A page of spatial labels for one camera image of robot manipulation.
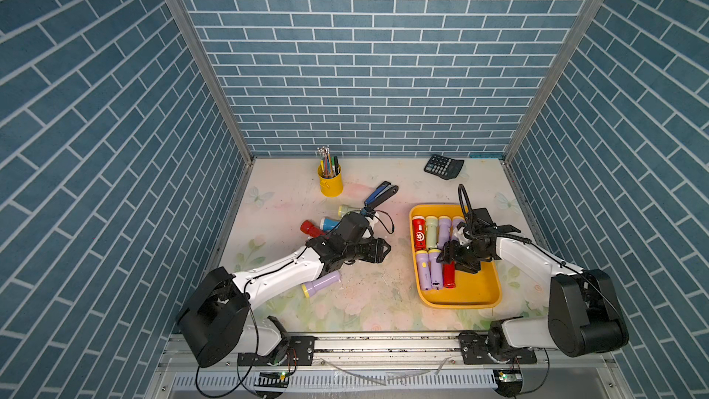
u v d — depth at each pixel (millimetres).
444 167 1155
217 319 413
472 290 839
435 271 865
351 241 649
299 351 735
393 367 724
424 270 858
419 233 937
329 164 1021
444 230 937
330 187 1025
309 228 946
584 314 430
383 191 1079
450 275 840
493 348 672
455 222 935
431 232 941
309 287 818
